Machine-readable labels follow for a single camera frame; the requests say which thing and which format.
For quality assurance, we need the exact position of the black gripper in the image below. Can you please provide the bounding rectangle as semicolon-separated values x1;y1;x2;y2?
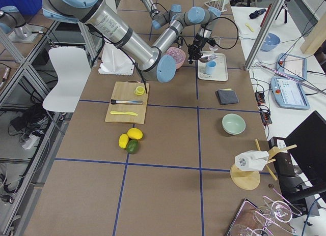
188;34;209;64

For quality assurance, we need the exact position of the stainless steel ice scoop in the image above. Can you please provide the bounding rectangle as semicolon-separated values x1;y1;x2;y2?
199;54;217;63

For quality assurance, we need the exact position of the pile of ice cubes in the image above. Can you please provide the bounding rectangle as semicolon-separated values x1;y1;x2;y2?
166;47;185;64

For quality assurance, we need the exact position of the blue cup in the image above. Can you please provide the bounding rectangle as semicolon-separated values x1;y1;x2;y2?
205;61;216;75

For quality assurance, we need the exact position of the wooden cup tree stand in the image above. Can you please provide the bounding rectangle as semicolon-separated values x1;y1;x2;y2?
230;139;297;190

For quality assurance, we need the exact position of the pink bowl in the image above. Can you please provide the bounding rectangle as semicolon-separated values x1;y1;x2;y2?
166;47;186;69

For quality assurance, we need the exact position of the clear wine glass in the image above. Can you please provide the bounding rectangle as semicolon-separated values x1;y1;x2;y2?
209;36;221;52

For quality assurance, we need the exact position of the cream serving tray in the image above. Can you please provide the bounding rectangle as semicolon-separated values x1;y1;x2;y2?
197;51;228;81

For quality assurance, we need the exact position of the grey folded cloth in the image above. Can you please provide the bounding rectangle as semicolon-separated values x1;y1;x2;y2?
215;89;239;105

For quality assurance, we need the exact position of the yellow plastic utensil on desk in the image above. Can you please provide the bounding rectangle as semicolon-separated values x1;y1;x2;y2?
245;23;254;32

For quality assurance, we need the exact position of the lemon slice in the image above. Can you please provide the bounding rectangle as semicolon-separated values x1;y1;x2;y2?
134;86;145;96

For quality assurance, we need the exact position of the green bowl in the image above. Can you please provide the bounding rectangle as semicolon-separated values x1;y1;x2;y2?
222;113;246;135

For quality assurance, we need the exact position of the blue bowl on desk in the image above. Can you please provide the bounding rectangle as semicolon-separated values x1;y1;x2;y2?
260;33;281;52

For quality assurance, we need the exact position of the wooden cutting board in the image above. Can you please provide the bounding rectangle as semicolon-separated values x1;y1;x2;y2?
105;81;149;124

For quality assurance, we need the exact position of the steel muddler black tip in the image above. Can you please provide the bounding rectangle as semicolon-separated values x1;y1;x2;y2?
110;99;143;105

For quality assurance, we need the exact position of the yellow lemon round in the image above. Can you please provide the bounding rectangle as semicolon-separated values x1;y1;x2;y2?
126;128;143;140

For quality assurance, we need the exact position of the yellow plastic knife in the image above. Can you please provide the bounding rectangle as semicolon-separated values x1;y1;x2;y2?
110;111;138;116

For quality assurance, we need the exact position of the teach pendant far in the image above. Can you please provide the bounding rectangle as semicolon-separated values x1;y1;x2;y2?
276;53;307;81

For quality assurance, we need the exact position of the teach pendant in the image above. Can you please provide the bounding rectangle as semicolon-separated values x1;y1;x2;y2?
270;77;310;110
276;53;307;81

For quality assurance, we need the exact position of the teach pendant near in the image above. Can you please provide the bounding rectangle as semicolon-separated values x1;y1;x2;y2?
270;77;310;110

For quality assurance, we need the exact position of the yellow lemon upper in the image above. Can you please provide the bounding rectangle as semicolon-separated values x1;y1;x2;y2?
118;134;129;149

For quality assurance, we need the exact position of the white plastic chair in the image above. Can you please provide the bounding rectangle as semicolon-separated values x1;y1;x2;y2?
42;46;91;113

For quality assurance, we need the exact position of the black monitor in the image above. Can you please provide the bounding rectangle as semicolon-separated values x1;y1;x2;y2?
285;110;325;201

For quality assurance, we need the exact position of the blue storage crate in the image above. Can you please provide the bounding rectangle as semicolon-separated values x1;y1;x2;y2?
1;0;42;15

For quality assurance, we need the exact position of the white wire cup rack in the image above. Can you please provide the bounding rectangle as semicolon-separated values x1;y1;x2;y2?
204;0;229;12

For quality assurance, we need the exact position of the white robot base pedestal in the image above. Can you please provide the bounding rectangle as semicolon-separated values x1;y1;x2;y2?
98;43;134;76

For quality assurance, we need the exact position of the aluminium frame post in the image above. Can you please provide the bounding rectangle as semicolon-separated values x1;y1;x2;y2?
244;0;285;71

